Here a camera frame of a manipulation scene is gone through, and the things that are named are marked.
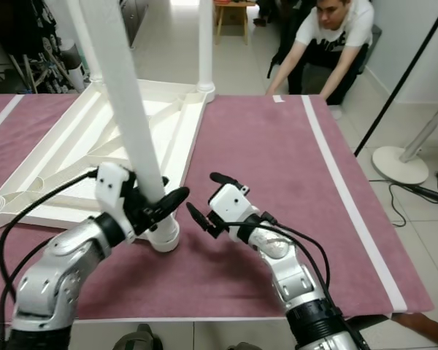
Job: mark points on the wooden stool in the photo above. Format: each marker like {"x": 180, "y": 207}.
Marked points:
{"x": 230, "y": 9}

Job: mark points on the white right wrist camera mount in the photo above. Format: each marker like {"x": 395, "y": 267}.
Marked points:
{"x": 230, "y": 203}

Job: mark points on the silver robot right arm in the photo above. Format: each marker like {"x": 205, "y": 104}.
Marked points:
{"x": 285, "y": 262}

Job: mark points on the robot right leg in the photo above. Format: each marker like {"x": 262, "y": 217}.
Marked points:
{"x": 244, "y": 345}

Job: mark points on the grey and white canister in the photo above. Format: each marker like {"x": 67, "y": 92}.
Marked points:
{"x": 71, "y": 62}

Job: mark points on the black patterned hanging cloth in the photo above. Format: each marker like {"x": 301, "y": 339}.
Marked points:
{"x": 11, "y": 25}

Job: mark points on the white plastic table top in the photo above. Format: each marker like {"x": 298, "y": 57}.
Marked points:
{"x": 73, "y": 138}

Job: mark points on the black cabinet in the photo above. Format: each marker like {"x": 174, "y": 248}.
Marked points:
{"x": 135, "y": 18}

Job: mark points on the white floor fan stand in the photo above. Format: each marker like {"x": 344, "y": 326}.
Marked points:
{"x": 398, "y": 164}

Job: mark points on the robot leg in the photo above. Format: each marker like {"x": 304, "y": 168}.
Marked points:
{"x": 244, "y": 345}
{"x": 139, "y": 341}

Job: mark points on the robot left leg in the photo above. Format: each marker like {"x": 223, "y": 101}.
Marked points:
{"x": 139, "y": 341}

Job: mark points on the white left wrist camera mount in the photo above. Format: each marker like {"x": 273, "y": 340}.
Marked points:
{"x": 113, "y": 189}

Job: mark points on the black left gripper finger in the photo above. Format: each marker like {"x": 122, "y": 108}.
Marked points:
{"x": 171, "y": 203}

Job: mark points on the thin black pole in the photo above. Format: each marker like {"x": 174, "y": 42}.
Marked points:
{"x": 401, "y": 80}

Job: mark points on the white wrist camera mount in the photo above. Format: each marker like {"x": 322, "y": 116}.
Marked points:
{"x": 230, "y": 203}
{"x": 113, "y": 189}

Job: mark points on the seated person in black trousers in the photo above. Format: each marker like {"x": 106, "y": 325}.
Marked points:
{"x": 328, "y": 36}

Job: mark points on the bare human foot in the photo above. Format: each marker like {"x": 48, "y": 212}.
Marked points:
{"x": 423, "y": 324}

